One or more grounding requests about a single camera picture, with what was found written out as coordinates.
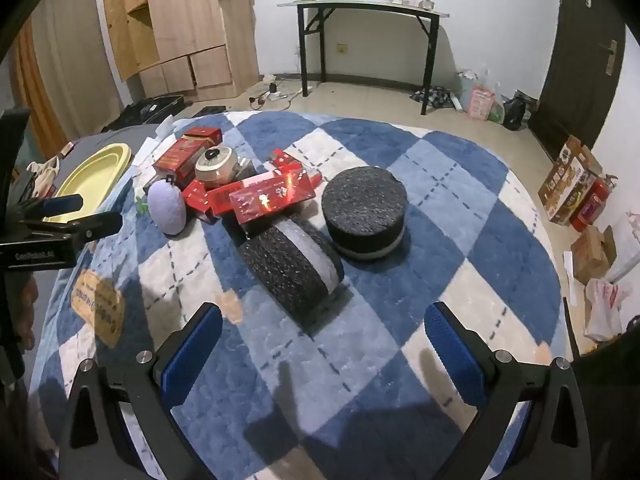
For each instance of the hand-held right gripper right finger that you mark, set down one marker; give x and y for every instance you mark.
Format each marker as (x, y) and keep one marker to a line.
(455, 355)

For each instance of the blue white checkered blanket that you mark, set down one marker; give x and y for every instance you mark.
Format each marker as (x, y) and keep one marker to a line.
(400, 270)

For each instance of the black folding table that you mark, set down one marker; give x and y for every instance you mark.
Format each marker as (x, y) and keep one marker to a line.
(360, 5)

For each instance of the black foam cylinder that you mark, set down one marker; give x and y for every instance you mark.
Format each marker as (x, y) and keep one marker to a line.
(362, 200)
(285, 270)

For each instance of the tan curtain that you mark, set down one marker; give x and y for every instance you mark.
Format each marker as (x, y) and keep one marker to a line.
(75, 70)

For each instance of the dark brown door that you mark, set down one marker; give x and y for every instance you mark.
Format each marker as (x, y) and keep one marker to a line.
(575, 60)

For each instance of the small metal bowl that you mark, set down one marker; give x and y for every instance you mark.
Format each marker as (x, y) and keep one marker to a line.
(427, 4)

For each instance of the small red box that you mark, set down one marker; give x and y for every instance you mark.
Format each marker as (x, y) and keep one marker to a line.
(222, 205)
(284, 159)
(196, 194)

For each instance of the open black tool case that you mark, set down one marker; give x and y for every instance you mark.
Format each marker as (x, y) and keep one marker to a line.
(145, 110)

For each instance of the lilac egg-shaped sponge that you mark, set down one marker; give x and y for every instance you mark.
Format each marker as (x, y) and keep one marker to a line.
(167, 207)

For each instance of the grey bed sheet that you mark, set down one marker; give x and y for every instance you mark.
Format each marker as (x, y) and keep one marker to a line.
(100, 139)

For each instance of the pink paper bag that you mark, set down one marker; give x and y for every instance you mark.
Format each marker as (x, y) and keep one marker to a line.
(481, 102)

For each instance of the green bag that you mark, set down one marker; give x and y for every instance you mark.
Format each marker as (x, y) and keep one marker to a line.
(496, 112)

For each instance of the red fire extinguisher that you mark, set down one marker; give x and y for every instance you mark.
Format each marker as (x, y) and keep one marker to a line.
(592, 205)

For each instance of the small beige toy pot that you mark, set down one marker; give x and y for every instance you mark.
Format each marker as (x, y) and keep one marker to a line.
(215, 167)

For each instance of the white cloth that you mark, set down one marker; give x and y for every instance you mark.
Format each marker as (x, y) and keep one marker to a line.
(42, 175)

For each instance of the black bag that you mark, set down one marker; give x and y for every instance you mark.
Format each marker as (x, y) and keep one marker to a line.
(517, 110)

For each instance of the wooden wardrobe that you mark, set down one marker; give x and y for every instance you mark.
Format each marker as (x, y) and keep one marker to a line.
(200, 20)

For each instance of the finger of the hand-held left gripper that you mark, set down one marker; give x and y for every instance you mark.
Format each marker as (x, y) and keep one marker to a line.
(62, 205)
(95, 225)

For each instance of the brown cardboard box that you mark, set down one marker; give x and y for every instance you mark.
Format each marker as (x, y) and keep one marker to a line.
(590, 255)

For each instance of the printed cardboard box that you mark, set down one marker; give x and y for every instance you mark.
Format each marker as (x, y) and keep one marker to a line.
(567, 180)

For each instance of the yellow plastic basin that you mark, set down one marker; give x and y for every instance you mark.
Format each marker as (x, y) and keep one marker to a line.
(95, 175)

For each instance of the person's left hand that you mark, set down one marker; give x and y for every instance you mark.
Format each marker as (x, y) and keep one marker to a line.
(25, 312)

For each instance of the white red-printed plastic bag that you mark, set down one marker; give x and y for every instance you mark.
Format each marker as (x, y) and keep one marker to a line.
(605, 310)

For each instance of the large red carton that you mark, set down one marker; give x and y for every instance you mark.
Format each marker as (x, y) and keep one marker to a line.
(275, 195)

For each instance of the wall socket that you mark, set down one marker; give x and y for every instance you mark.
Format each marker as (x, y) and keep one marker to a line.
(342, 49)

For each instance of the dark pile under table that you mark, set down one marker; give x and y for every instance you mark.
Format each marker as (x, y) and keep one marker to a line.
(432, 97)

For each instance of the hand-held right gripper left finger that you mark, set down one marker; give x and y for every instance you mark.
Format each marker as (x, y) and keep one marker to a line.
(192, 355)

